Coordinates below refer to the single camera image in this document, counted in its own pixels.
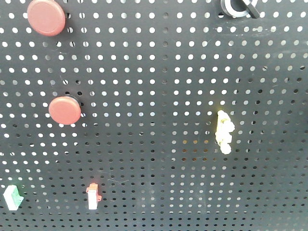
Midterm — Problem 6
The yellow toggle switch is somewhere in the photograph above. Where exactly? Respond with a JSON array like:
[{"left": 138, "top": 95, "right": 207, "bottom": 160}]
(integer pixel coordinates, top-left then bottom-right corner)
[{"left": 215, "top": 110, "right": 235, "bottom": 154}]

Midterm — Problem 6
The white green rocker switch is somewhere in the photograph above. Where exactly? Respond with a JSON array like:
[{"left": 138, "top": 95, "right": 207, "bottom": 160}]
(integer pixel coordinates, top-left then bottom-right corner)
[{"left": 3, "top": 185, "right": 24, "bottom": 211}]

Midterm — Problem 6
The lower red mushroom button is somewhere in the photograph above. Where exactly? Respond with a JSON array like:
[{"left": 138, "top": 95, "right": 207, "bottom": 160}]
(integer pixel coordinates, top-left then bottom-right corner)
[{"left": 49, "top": 96, "right": 81, "bottom": 125}]

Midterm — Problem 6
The black perforated pegboard panel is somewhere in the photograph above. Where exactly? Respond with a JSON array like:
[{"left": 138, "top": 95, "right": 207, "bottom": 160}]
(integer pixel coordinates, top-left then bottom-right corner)
[{"left": 0, "top": 0, "right": 308, "bottom": 231}]

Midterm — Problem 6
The black rotary knob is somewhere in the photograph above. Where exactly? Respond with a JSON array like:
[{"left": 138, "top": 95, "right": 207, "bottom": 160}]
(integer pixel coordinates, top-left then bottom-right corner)
[{"left": 220, "top": 0, "right": 260, "bottom": 19}]

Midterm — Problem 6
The upper red mushroom button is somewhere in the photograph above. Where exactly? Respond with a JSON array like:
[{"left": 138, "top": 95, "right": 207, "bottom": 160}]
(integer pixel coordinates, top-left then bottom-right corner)
[{"left": 27, "top": 0, "right": 65, "bottom": 37}]

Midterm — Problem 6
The white red rocker switch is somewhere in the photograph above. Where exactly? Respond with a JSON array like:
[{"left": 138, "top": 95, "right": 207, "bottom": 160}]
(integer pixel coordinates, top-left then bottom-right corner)
[{"left": 86, "top": 183, "right": 102, "bottom": 210}]

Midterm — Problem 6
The red mushroom button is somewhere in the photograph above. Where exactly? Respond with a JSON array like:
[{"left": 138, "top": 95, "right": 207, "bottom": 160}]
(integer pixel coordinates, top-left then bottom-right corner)
[
  {"left": 27, "top": 0, "right": 65, "bottom": 37},
  {"left": 49, "top": 96, "right": 81, "bottom": 125}
]

